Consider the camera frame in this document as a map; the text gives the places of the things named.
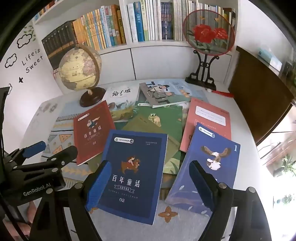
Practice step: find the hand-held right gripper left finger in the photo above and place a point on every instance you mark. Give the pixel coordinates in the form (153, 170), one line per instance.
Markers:
(99, 185)

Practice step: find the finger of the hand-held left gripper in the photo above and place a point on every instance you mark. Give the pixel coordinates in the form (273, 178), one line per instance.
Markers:
(34, 147)
(63, 154)

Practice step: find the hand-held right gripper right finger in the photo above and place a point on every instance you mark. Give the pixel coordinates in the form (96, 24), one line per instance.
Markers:
(203, 185)

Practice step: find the red book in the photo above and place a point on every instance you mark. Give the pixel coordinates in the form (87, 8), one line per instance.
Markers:
(92, 136)

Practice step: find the dark green flower book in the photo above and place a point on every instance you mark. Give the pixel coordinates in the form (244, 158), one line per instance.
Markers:
(172, 160)

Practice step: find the dark blue horse book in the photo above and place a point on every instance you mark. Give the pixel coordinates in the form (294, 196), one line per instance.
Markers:
(129, 150)

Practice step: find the olive green beetle book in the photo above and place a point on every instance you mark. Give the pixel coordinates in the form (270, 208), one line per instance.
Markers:
(141, 132)

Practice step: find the pink book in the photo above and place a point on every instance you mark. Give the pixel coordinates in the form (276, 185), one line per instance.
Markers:
(208, 115)

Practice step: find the row of yellow orange books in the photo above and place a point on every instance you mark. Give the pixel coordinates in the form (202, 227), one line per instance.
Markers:
(99, 30)

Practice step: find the row of white blue books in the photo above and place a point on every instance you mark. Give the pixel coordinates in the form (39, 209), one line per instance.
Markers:
(150, 20)

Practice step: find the patterned pale blue table mat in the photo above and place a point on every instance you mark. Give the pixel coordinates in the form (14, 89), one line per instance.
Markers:
(57, 129)

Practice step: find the blue eagle book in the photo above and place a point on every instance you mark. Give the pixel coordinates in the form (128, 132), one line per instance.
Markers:
(208, 139)

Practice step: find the white rabbit picture book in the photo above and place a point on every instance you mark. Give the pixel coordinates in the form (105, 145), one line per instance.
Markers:
(120, 95)

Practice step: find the green potted plant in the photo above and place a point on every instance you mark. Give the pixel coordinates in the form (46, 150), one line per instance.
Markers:
(284, 163)

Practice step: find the beige globe on wooden base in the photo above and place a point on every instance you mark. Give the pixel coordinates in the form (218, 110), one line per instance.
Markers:
(74, 67)

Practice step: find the pale illustrated paperback book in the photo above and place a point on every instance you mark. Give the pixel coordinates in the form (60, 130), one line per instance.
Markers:
(197, 93)

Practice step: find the red tassel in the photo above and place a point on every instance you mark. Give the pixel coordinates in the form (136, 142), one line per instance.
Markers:
(219, 93)

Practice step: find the grey figure illustrated book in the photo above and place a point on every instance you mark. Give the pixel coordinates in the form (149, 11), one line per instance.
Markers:
(159, 97)

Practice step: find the black carved fan stand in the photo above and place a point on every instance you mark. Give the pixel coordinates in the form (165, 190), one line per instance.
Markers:
(203, 69)

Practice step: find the teal tissue box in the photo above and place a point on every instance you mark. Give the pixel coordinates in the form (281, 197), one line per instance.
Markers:
(269, 56)

